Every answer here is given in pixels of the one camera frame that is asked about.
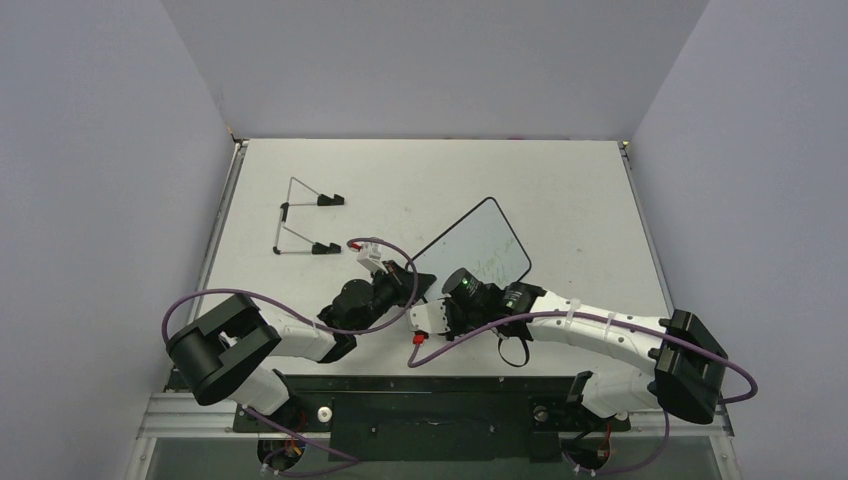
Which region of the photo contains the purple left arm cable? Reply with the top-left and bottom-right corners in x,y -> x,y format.
161,237 -> 420,478

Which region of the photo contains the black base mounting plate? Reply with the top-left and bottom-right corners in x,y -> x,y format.
270,375 -> 636,462

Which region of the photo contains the black framed small whiteboard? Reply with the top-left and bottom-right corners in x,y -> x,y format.
412,197 -> 532,302

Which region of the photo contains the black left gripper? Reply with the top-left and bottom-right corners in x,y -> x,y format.
352,260 -> 435,336

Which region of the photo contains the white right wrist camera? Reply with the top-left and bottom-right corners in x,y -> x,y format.
405,298 -> 451,346

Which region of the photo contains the aluminium frame rail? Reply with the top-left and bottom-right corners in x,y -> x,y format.
160,138 -> 250,344

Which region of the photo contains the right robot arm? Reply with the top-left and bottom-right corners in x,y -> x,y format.
442,268 -> 728,427

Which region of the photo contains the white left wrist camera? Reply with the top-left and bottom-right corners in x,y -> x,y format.
350,242 -> 388,275

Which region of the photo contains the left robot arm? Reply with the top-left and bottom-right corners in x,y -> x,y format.
165,261 -> 437,430

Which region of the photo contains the wire whiteboard stand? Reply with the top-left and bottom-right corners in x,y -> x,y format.
271,176 -> 346,256

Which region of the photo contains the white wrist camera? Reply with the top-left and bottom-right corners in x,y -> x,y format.
350,242 -> 388,275
405,298 -> 451,346

